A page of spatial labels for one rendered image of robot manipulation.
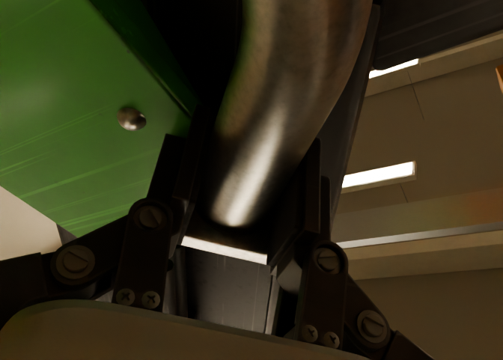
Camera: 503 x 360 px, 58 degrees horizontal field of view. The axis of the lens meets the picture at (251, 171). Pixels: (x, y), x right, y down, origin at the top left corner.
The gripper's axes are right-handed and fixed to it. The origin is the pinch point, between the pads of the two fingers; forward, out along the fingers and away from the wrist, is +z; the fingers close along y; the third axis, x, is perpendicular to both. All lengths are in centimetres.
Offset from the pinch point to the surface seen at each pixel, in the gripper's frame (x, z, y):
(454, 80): -346, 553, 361
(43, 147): -4.3, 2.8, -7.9
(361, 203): -399, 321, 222
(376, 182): -287, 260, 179
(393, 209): -215, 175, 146
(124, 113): -0.7, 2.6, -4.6
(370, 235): -222, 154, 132
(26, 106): -2.0, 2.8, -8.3
